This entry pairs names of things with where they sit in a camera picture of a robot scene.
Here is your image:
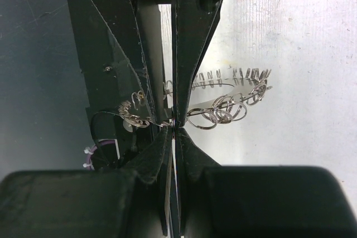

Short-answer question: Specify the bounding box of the round metal keyring disc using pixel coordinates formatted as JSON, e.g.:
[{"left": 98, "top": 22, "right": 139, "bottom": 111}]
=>
[{"left": 118, "top": 80, "right": 272, "bottom": 130}]

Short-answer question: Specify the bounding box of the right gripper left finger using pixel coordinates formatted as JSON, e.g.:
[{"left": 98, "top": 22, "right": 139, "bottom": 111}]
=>
[{"left": 122, "top": 127, "right": 172, "bottom": 235}]

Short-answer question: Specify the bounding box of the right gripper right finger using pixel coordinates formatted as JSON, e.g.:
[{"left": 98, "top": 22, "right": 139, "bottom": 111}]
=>
[{"left": 175, "top": 127, "right": 222, "bottom": 235}]

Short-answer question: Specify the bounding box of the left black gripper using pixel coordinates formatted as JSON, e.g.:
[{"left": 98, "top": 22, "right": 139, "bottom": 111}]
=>
[{"left": 67, "top": 0, "right": 222, "bottom": 127}]

